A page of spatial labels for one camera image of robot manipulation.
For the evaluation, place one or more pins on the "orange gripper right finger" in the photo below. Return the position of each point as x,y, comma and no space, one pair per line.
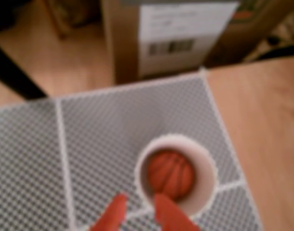
171,216

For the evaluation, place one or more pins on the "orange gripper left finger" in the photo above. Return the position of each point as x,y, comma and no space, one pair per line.
110,216

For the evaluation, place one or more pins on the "white paper cup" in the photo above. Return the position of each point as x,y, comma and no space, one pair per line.
204,173

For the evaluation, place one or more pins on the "black furniture leg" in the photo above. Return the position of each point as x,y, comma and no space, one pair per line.
14,72
286,51

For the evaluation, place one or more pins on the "small orange basketball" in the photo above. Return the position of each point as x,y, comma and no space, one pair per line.
171,173

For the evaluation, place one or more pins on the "cardboard box with white label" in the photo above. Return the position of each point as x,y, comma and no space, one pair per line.
123,48

